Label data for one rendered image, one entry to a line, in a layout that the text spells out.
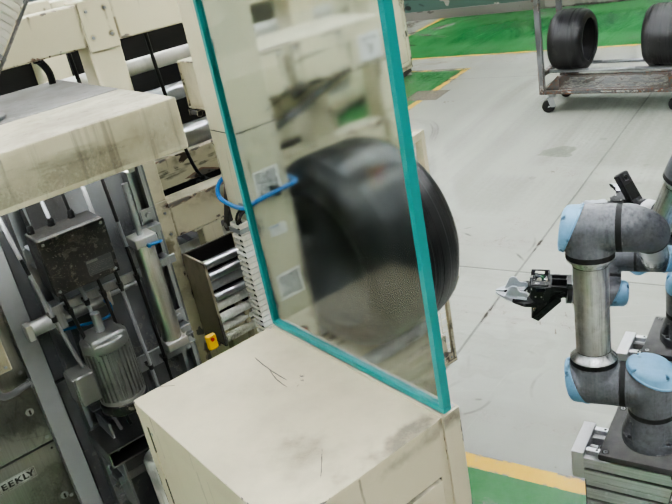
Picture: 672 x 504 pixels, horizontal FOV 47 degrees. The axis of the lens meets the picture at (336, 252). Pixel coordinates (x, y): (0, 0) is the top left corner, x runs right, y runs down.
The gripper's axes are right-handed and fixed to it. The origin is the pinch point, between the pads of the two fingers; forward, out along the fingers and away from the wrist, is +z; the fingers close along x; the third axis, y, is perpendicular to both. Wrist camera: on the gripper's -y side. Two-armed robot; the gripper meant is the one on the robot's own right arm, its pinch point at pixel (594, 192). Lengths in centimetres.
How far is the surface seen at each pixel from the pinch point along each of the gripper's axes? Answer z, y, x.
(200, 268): 41, -29, -127
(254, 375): -41, -41, -145
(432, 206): -14, -37, -75
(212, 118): 8, -79, -116
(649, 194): 140, 134, 195
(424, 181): -10, -43, -72
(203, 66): 6, -92, -114
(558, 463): 3, 102, -38
